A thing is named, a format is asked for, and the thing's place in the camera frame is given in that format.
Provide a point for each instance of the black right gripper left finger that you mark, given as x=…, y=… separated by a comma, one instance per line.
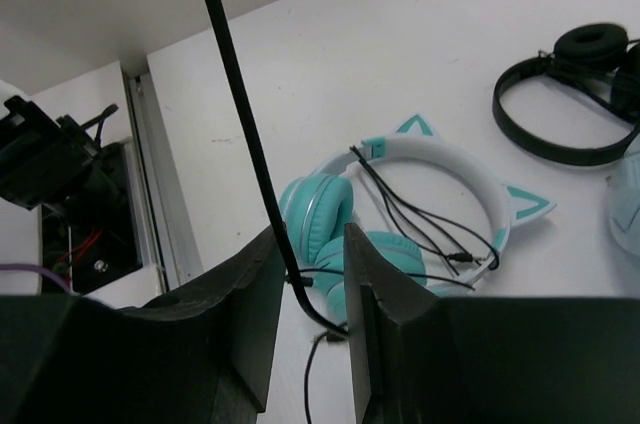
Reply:
x=202, y=353

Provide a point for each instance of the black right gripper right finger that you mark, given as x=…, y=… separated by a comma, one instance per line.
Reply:
x=419, y=358

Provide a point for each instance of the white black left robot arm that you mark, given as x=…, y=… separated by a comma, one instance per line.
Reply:
x=51, y=161

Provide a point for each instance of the teal white cat-ear headphones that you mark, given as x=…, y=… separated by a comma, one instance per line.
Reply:
x=437, y=213

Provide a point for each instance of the light blue gaming headset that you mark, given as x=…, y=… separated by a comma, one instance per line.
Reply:
x=623, y=200

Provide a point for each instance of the aluminium rail front edge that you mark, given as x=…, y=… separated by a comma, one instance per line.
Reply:
x=172, y=233

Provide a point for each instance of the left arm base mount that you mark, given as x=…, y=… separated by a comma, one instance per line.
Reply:
x=89, y=237

